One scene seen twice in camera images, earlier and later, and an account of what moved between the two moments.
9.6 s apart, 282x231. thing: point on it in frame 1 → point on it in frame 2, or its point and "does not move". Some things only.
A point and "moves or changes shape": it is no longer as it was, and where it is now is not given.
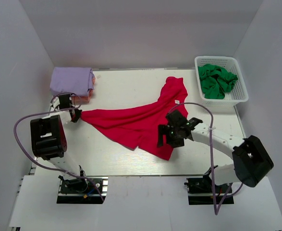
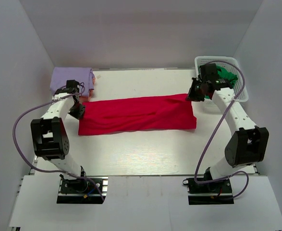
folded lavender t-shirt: [78, 81] does not move
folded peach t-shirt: [83, 99] does not move
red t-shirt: [138, 125] moves or changes shape
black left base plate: [82, 190] does not move
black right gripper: [164, 129] → [192, 96]
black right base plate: [200, 191] does not move
